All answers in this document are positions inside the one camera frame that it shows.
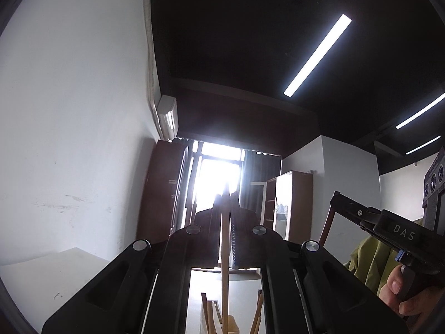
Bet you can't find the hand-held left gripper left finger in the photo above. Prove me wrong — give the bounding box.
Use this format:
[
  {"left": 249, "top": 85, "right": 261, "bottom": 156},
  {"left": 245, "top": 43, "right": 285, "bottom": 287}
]
[{"left": 42, "top": 198, "right": 226, "bottom": 334}]

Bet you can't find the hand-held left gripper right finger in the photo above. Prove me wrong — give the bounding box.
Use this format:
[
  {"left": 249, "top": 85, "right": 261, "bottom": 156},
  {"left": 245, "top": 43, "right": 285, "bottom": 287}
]
[{"left": 228, "top": 191, "right": 410, "bottom": 334}]

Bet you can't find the light bamboo chopstick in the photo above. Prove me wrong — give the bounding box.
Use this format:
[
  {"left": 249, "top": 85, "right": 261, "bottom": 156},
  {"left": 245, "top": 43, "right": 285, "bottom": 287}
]
[
  {"left": 208, "top": 299, "right": 225, "bottom": 326},
  {"left": 220, "top": 184, "right": 233, "bottom": 334},
  {"left": 201, "top": 292, "right": 214, "bottom": 334}
]

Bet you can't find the white slotted utensil holder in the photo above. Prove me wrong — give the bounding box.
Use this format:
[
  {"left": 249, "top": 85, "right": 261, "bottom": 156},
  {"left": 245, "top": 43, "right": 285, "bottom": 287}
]
[{"left": 198, "top": 315, "right": 259, "bottom": 334}]

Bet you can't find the person's right hand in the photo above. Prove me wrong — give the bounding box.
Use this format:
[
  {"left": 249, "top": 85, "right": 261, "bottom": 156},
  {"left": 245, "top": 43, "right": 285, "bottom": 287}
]
[{"left": 378, "top": 264, "right": 445, "bottom": 321}]

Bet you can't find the olive green jacket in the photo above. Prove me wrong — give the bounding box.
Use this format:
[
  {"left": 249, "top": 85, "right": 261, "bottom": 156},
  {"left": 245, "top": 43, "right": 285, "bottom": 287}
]
[{"left": 343, "top": 235, "right": 402, "bottom": 300}]

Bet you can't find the wooden chair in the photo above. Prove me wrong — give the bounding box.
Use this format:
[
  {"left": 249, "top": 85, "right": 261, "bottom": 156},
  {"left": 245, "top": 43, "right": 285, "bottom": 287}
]
[{"left": 318, "top": 195, "right": 345, "bottom": 248}]

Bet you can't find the wooden cabinet with glass door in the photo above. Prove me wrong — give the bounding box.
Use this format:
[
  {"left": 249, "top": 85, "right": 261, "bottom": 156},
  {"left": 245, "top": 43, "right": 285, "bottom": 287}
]
[{"left": 265, "top": 170, "right": 314, "bottom": 241}]

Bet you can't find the brown wooden wardrobe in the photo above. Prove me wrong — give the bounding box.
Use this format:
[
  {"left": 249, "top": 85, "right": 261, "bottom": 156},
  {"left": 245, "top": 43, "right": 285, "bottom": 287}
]
[{"left": 136, "top": 138, "right": 191, "bottom": 246}]

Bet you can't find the long ceiling light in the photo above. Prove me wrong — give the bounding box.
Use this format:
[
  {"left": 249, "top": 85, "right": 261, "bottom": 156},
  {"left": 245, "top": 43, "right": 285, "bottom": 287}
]
[
  {"left": 405, "top": 134, "right": 442, "bottom": 156},
  {"left": 283, "top": 13, "right": 353, "bottom": 97},
  {"left": 395, "top": 92, "right": 445, "bottom": 129}
]

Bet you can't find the dark curtain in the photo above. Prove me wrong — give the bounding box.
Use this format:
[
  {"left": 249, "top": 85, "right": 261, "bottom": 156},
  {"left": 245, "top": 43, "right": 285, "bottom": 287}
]
[{"left": 241, "top": 148, "right": 283, "bottom": 228}]

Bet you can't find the bright window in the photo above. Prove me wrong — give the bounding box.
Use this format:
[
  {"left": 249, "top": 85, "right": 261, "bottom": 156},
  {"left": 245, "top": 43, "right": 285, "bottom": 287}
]
[{"left": 189, "top": 141, "right": 244, "bottom": 223}]

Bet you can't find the white air conditioner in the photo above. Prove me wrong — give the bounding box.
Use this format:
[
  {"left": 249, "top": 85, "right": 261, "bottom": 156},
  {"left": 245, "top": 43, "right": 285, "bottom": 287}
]
[{"left": 156, "top": 95, "right": 179, "bottom": 139}]

